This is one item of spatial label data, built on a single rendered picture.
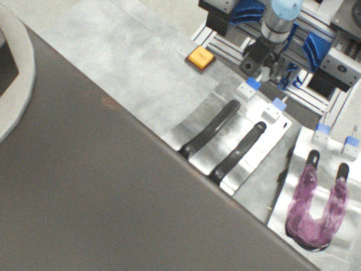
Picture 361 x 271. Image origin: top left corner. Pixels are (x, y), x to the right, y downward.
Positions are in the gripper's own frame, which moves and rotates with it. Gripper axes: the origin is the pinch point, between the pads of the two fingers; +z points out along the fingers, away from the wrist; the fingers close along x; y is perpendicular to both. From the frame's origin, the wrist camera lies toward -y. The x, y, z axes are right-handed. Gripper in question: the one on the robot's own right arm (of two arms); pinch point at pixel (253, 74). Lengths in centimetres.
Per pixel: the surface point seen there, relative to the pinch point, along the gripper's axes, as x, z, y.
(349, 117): -37, 101, 80
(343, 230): -51, 13, -16
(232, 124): -3.7, 12.3, -11.5
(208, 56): 18.9, 17.2, 5.5
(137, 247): -20, -100, -74
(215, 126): 0.0, 13.0, -15.2
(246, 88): 0.1, 9.1, -0.2
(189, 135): 3.4, 9.9, -24.3
